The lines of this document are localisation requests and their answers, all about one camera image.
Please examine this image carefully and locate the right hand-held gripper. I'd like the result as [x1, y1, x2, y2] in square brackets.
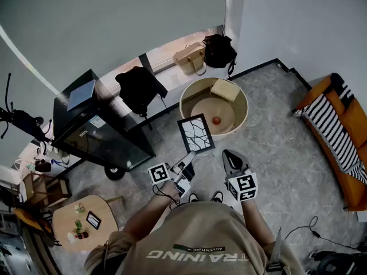
[222, 149, 259, 203]

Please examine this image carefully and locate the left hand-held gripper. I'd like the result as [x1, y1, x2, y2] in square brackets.
[147, 150, 197, 199]

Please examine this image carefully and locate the black framed branch picture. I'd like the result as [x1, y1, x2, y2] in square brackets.
[177, 113, 216, 155]

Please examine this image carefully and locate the person's left forearm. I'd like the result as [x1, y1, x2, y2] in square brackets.
[121, 185, 180, 238]

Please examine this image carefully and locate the person's right forearm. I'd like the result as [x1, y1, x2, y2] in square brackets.
[240, 200, 276, 246]

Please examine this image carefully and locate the round glass-top table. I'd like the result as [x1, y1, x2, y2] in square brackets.
[179, 77, 249, 142]

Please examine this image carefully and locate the person's beige shirt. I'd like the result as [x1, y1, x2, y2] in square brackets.
[83, 201, 305, 275]

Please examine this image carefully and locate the beige cardboard box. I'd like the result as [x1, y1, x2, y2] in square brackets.
[210, 78, 241, 103]

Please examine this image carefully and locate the black glass cabinet on wheels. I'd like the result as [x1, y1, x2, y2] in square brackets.
[50, 68, 157, 181]

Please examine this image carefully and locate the black cloth bag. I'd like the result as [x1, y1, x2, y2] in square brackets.
[115, 65, 169, 130]

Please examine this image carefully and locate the beige woven tote bag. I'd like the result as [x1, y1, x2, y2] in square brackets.
[172, 42, 208, 77]

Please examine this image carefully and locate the black white striped blanket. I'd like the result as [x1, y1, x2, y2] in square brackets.
[291, 80, 367, 186]

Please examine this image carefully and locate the black backpack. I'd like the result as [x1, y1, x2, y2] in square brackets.
[201, 33, 239, 77]

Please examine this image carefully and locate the wooden side table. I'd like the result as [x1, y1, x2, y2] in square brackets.
[51, 194, 119, 253]

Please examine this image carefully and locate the grey-blue flat book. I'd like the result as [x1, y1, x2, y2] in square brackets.
[66, 79, 96, 112]

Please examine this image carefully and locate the orange sofa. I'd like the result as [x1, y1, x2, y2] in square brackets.
[294, 72, 367, 212]

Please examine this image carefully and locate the wooden stool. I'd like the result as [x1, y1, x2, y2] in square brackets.
[22, 171, 72, 208]

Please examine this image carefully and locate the black round device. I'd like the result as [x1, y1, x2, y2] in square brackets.
[308, 250, 367, 275]

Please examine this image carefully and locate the black coat rack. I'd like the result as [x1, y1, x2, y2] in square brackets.
[0, 72, 54, 155]

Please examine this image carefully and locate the black wrist cord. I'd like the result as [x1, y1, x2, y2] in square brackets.
[151, 183, 182, 211]

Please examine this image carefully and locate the black floor cable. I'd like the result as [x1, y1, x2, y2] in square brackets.
[283, 215, 362, 252]

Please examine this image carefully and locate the black-framed wall picture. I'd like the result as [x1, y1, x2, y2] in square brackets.
[85, 210, 102, 230]

